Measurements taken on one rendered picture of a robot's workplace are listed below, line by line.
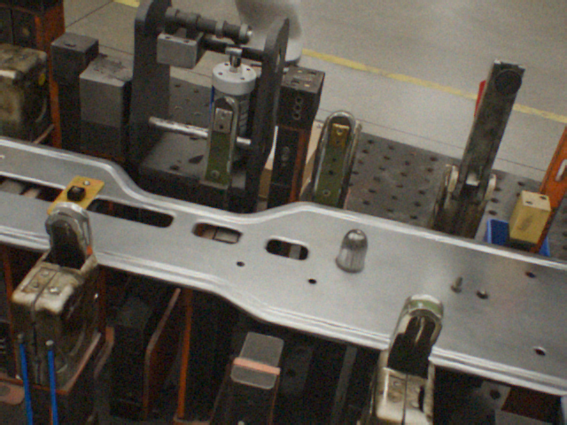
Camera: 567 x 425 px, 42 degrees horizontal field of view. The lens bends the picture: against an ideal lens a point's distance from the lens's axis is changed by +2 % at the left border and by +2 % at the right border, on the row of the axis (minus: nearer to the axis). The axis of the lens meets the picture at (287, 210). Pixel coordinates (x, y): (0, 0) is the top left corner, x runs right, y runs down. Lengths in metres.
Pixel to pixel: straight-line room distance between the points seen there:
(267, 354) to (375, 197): 0.82
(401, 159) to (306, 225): 0.80
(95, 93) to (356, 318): 0.47
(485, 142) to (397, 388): 0.37
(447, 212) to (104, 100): 0.48
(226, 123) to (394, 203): 0.66
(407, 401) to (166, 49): 0.53
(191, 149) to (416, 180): 0.67
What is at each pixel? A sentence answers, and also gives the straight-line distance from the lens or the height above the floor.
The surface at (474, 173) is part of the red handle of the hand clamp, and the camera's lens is 0.95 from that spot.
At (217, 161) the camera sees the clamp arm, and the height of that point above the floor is 1.02.
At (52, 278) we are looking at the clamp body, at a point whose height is 1.04.
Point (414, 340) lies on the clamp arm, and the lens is 0.69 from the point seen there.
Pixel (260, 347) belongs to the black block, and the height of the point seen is 0.99.
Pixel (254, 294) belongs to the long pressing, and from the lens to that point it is 0.80.
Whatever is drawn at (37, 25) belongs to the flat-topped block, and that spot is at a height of 1.07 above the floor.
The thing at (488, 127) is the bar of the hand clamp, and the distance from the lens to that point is 0.93.
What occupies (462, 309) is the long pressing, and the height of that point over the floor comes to 1.00.
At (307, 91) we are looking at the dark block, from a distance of 0.95.
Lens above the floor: 1.54
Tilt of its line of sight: 36 degrees down
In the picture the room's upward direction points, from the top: 10 degrees clockwise
